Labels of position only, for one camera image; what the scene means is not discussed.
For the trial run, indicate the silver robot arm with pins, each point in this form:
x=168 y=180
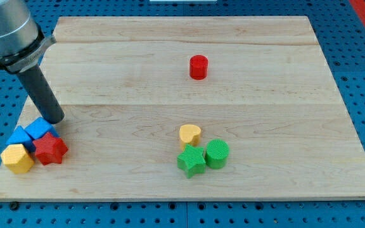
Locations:
x=22 y=41

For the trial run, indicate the yellow heart block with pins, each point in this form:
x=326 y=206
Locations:
x=189 y=134

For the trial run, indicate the wooden board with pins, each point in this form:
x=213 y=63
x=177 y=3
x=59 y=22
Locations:
x=229 y=108

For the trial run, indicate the green star block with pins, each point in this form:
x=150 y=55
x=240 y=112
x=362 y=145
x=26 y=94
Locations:
x=191 y=161

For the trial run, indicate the green cylinder block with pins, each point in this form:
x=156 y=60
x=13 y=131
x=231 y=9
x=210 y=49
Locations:
x=217 y=152

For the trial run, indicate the red cylinder block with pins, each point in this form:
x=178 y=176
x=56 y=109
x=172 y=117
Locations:
x=198 y=67

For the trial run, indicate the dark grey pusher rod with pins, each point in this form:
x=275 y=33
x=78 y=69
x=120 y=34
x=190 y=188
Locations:
x=38 y=89

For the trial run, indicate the red star block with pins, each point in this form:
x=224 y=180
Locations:
x=50 y=149

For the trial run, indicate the blue cube block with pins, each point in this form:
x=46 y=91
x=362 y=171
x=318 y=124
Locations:
x=39 y=127

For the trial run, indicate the blue triangle block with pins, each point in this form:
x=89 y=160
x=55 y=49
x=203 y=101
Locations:
x=20 y=136

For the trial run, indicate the yellow hexagon block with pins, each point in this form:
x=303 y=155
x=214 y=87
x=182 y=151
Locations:
x=17 y=159

